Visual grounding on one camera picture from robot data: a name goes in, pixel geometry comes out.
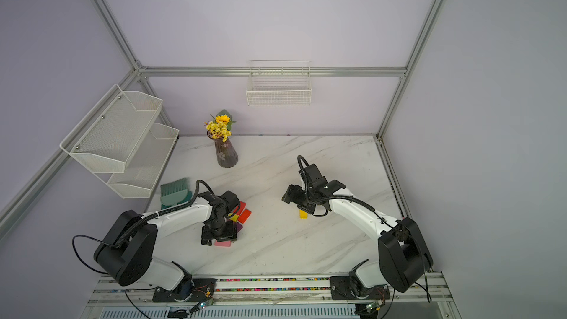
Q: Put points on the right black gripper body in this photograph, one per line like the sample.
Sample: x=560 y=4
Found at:
x=310 y=202

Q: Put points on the dark glass vase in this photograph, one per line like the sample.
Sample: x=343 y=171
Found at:
x=226 y=155

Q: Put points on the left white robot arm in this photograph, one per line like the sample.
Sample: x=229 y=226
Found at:
x=127 y=251

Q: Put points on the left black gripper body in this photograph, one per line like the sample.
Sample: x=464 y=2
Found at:
x=221 y=230

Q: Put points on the white two-tier mesh shelf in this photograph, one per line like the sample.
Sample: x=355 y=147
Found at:
x=122 y=143

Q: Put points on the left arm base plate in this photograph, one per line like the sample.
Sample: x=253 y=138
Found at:
x=189 y=290

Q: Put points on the aluminium frame back bar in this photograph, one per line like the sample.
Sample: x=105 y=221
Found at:
x=180 y=71

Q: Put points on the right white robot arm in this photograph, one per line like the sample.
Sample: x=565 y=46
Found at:
x=403 y=256

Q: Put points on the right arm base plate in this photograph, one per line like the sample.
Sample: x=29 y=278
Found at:
x=345 y=288

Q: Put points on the red block right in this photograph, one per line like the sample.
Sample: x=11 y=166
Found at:
x=244 y=216

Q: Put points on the white wire wall basket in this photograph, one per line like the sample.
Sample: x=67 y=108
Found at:
x=273 y=91

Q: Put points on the pink block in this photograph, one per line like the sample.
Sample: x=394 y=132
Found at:
x=225 y=244

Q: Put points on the yellow flower bouquet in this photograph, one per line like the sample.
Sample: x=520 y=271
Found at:
x=220 y=126

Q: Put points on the red block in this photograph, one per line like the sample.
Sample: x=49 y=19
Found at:
x=241 y=208
x=244 y=216

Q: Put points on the red block middle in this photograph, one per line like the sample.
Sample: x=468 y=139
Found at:
x=241 y=208

